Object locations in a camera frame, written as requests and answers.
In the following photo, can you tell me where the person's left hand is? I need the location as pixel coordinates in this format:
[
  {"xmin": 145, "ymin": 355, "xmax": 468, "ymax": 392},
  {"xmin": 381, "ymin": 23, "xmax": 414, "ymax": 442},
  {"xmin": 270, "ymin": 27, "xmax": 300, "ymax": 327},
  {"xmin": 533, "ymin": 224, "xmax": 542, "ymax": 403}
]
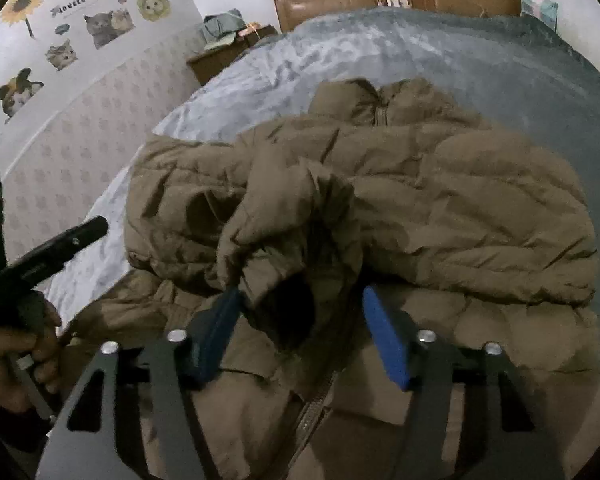
[{"xmin": 0, "ymin": 292, "xmax": 63, "ymax": 413}]

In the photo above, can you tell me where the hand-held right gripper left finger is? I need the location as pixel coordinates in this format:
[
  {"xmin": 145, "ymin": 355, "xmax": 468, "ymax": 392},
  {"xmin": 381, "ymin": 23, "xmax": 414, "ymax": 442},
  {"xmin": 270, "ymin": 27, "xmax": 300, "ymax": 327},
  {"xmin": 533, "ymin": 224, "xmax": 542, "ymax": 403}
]
[{"xmin": 35, "ymin": 287, "xmax": 244, "ymax": 480}]

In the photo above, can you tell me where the grey bed blanket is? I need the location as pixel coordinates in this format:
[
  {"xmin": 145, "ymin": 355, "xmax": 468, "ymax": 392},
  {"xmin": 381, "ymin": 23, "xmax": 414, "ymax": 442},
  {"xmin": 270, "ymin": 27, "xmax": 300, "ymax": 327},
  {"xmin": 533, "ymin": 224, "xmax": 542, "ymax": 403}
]
[{"xmin": 45, "ymin": 7, "xmax": 600, "ymax": 321}]

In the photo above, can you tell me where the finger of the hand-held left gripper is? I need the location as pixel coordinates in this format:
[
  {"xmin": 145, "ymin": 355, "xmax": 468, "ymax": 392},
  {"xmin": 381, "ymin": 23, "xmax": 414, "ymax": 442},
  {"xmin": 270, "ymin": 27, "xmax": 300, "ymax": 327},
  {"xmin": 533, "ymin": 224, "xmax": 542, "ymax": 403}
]
[{"xmin": 7, "ymin": 216, "xmax": 109, "ymax": 281}]

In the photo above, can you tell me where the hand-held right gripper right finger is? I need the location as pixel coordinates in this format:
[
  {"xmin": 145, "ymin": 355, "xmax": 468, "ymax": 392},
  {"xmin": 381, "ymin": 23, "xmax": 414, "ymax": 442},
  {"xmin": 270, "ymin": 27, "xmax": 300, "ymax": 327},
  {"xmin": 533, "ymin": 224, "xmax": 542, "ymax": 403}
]
[{"xmin": 362, "ymin": 285, "xmax": 566, "ymax": 480}]

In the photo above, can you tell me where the sunflower wall sticker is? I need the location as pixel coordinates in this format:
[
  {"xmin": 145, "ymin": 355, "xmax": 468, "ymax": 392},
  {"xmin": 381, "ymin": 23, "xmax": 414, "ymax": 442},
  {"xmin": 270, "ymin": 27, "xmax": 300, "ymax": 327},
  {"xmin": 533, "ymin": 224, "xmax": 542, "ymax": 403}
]
[{"xmin": 0, "ymin": 0, "xmax": 48, "ymax": 39}]

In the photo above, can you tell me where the plaid pillow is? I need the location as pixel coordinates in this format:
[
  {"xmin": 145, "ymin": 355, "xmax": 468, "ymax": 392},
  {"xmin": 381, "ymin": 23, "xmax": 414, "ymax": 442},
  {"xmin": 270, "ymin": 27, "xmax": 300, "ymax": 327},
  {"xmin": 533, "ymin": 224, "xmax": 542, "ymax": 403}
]
[{"xmin": 517, "ymin": 0, "xmax": 560, "ymax": 31}]

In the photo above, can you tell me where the brown puffer jacket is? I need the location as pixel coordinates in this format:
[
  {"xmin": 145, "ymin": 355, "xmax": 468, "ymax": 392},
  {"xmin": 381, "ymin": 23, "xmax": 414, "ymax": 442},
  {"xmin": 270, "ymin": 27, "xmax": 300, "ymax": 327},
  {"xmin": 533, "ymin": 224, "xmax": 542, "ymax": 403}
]
[{"xmin": 55, "ymin": 77, "xmax": 600, "ymax": 480}]

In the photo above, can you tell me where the wooden nightstand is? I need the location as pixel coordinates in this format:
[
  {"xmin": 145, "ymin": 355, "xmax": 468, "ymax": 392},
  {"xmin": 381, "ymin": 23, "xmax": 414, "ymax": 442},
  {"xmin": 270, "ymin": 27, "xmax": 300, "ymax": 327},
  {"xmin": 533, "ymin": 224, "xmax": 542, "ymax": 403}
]
[{"xmin": 187, "ymin": 25, "xmax": 278, "ymax": 86}]

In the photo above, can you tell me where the green bag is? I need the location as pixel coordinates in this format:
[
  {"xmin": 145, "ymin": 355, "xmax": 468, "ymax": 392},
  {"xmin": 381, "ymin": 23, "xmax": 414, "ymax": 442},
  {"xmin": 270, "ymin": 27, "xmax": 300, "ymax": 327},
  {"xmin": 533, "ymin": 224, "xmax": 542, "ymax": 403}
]
[{"xmin": 201, "ymin": 8, "xmax": 244, "ymax": 43}]

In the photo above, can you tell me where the person's left forearm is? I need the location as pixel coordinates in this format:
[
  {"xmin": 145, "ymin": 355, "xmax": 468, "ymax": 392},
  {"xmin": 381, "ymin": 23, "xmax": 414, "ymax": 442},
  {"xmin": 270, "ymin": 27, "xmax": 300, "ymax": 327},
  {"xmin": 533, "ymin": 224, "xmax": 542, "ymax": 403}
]
[{"xmin": 0, "ymin": 387, "xmax": 53, "ymax": 480}]

